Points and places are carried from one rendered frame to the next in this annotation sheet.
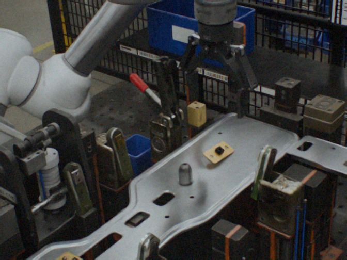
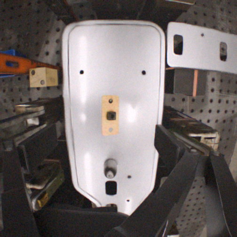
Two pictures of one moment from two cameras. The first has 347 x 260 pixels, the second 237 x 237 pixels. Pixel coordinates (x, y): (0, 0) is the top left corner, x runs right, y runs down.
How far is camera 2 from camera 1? 1.45 m
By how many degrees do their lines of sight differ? 71
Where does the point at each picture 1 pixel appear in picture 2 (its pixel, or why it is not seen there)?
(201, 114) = (51, 79)
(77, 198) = not seen: hidden behind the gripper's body
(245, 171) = (148, 121)
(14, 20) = not seen: outside the picture
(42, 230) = not seen: hidden behind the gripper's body
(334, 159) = (211, 54)
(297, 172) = (184, 82)
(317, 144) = (186, 34)
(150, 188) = (92, 185)
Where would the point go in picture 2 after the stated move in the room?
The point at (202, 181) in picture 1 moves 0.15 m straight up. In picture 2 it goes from (122, 156) to (127, 206)
